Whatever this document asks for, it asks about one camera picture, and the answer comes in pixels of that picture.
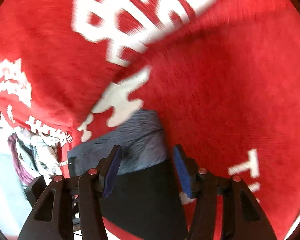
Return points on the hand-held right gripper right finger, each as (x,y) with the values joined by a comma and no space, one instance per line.
(183,172)

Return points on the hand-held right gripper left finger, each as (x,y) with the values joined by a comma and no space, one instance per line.
(111,175)

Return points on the red printed blanket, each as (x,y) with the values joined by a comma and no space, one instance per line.
(227,80)

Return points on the maroon cloth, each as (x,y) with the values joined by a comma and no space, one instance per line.
(18,160)

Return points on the black pants with floral trim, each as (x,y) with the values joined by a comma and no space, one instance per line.
(145,205)

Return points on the white floral quilt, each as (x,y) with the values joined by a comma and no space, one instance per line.
(41,152)

